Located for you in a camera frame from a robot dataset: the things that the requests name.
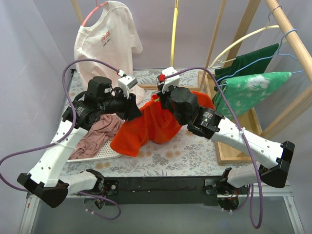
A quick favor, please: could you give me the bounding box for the light green tie-dye garment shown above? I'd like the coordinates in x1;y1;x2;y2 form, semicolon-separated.
220;72;292;117

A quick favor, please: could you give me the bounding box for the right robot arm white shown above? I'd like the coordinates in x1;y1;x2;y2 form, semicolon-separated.
157;84;294;194

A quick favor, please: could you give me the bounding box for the blue wire hanger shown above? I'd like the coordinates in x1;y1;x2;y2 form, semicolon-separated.
214;29;305;88

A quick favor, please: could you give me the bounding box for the cream hanger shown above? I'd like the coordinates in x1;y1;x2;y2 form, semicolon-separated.
210;20;279;68

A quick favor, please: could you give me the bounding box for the floral table cloth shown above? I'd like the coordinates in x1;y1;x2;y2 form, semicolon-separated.
52;68;259;177

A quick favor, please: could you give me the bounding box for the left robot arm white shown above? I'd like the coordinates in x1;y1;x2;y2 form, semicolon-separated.
17;75;142;208

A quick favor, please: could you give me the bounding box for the pink garment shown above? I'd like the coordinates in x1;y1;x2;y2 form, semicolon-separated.
69;115;123;159

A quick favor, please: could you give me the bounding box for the dark green garment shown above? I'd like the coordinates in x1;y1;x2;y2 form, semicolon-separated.
214;43;280;81

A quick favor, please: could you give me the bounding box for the white laundry basket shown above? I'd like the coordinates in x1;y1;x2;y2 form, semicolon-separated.
67;141;121;162

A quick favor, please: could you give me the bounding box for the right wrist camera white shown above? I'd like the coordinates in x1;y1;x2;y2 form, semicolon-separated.
157;66;180;93

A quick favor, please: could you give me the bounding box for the pink hanger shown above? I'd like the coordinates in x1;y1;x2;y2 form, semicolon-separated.
81;1;108;27

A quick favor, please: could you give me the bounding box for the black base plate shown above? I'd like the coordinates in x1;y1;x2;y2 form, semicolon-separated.
75;175;244;208

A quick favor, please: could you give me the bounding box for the orange t shirt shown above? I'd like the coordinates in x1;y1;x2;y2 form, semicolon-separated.
109;90;215;158

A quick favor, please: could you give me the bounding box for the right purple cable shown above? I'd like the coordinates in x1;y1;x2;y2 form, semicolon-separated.
165;67;265;229

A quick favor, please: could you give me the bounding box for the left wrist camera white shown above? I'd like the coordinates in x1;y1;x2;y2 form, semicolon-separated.
117;69;137;98

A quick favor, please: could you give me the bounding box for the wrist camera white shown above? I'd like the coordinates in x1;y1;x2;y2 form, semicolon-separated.
157;66;180;93
117;69;137;98

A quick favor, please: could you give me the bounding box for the wooden clothes rack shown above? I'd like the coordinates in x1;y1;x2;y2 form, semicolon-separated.
70;0;312;166

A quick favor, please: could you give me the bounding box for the yellow hanger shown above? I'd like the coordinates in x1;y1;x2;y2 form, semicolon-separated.
170;0;179;66

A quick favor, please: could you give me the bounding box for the white Coca-Cola t shirt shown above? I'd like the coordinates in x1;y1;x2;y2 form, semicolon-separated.
74;1;143;90

